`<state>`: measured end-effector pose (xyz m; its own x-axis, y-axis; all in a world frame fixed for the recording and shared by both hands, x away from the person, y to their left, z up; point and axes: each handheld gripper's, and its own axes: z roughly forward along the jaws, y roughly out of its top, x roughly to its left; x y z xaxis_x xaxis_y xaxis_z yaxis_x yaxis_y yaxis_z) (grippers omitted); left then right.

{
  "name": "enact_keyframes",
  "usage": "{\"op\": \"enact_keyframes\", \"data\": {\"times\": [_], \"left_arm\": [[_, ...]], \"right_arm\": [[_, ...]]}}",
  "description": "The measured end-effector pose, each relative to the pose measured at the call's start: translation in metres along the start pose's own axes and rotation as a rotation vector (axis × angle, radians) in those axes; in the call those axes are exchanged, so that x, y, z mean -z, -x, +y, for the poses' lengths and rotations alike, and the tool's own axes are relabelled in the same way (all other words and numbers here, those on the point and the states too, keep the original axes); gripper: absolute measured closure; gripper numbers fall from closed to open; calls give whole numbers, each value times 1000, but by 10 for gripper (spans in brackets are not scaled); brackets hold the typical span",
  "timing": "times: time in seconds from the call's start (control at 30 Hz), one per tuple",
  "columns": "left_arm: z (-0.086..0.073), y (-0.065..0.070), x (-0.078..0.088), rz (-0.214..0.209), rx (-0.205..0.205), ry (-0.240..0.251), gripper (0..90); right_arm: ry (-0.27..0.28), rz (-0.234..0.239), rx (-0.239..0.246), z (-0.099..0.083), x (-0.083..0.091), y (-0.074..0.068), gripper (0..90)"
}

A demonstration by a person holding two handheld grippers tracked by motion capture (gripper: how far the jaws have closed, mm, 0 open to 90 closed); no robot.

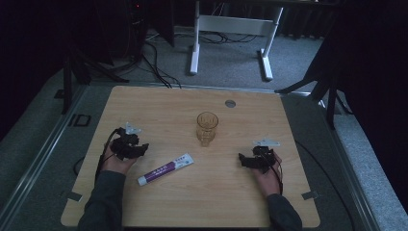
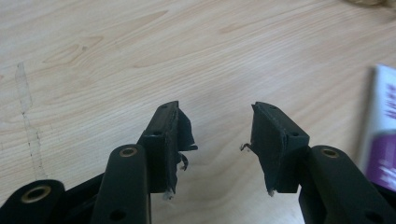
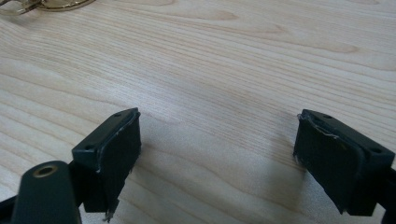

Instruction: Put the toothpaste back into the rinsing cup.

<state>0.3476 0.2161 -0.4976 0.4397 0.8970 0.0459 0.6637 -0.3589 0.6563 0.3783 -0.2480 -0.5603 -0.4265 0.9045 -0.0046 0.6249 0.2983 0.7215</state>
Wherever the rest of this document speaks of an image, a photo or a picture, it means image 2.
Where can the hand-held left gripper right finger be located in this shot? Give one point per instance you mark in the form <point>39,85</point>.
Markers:
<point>280,149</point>

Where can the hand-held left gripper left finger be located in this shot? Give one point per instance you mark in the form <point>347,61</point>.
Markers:
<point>162,146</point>

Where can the beige crumpled object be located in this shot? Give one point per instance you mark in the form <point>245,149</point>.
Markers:
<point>370,2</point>

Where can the white and purple box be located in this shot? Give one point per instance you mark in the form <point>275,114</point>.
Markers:
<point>381,130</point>

